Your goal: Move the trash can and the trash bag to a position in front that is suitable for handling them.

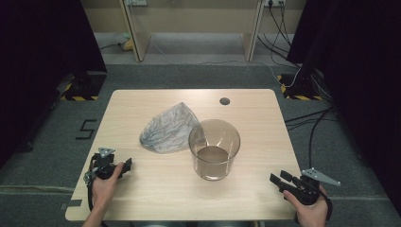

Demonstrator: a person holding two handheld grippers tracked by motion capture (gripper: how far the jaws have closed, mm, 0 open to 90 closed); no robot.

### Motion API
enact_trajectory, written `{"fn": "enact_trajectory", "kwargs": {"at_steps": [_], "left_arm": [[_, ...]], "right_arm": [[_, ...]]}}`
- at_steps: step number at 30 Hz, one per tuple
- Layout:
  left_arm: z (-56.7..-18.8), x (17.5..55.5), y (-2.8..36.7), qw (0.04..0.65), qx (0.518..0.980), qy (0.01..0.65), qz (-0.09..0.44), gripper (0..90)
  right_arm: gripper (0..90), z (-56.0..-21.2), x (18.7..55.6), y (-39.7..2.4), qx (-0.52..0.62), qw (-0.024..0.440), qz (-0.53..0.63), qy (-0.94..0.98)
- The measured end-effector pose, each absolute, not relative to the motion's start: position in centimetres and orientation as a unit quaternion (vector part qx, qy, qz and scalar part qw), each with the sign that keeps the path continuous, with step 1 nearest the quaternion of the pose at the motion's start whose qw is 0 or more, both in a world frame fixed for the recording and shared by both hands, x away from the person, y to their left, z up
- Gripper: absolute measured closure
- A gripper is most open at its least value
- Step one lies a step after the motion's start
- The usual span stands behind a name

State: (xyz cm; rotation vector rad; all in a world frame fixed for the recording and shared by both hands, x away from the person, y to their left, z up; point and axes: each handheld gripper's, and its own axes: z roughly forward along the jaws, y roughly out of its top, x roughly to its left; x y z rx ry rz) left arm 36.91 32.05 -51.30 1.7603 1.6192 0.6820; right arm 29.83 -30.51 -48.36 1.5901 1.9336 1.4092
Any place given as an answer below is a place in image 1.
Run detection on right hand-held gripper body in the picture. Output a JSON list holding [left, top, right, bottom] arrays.
[[281, 167, 341, 206]]

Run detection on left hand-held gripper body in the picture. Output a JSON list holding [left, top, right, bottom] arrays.
[[89, 147, 128, 181]]

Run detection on translucent grey plastic bag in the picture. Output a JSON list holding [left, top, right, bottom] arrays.
[[139, 101, 201, 155]]

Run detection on transparent brown plastic bin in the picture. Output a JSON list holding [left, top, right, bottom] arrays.
[[187, 118, 241, 182]]

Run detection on person's left hand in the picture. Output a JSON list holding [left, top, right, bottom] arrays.
[[91, 162, 126, 210]]

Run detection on person's right hand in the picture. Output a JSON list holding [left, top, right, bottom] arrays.
[[282, 184, 329, 227]]

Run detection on black stand base striped tape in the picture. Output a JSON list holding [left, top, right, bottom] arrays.
[[60, 71, 108, 102], [276, 69, 325, 102]]

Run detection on yellow object on floor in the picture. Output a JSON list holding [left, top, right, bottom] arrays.
[[120, 38, 135, 52]]

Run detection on black curtain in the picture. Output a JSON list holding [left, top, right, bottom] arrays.
[[286, 0, 401, 218], [0, 0, 108, 169]]

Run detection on white power strip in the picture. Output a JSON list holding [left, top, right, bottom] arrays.
[[264, 0, 287, 8]]

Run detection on left hand-held gripper black cable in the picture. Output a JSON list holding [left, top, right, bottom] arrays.
[[82, 153, 98, 212]]

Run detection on black floor cables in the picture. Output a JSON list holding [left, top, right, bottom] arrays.
[[284, 106, 336, 168]]

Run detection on white floor cable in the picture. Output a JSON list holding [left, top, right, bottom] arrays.
[[198, 59, 303, 89]]

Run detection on light wooden desk frame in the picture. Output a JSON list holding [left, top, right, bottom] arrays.
[[118, 0, 265, 62]]

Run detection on black wall cables bundle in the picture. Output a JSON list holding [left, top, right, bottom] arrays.
[[256, 2, 302, 68]]

